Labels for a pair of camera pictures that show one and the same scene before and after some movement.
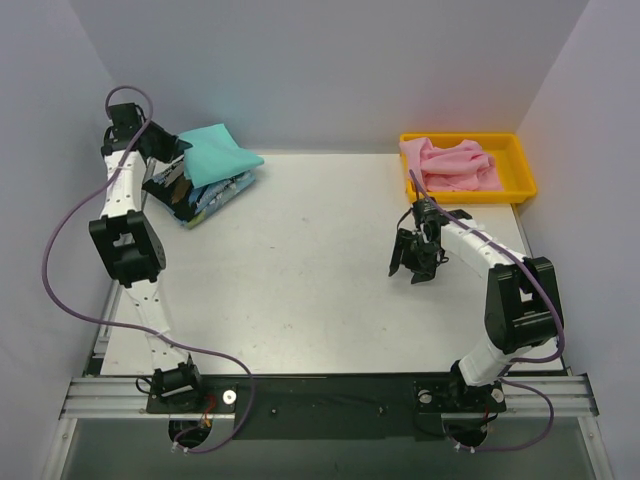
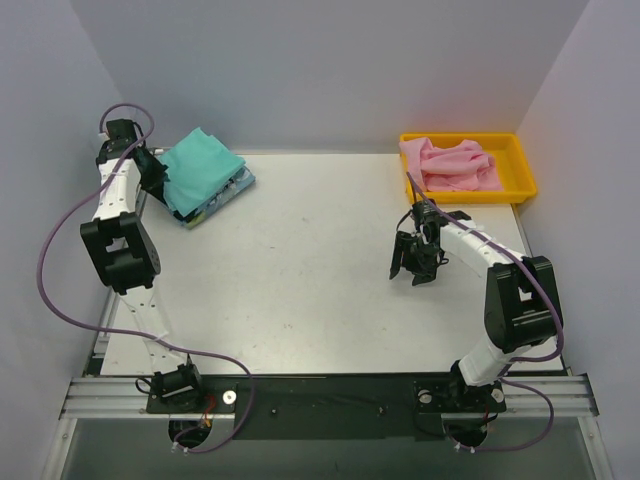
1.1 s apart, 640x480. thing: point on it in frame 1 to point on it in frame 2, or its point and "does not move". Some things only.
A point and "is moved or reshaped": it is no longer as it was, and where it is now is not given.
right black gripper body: (417, 249) does not move
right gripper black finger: (402, 236) does not move
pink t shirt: (463, 167) does not move
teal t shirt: (213, 154) is moved or reshaped
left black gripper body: (163, 145) to (151, 173)
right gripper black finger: (425, 276) does not move
